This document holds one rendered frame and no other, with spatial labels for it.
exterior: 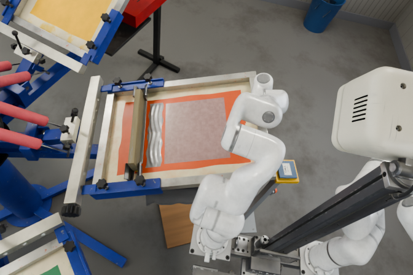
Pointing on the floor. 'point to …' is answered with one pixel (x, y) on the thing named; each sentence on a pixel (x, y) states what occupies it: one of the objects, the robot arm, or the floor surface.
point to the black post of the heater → (156, 48)
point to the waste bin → (323, 8)
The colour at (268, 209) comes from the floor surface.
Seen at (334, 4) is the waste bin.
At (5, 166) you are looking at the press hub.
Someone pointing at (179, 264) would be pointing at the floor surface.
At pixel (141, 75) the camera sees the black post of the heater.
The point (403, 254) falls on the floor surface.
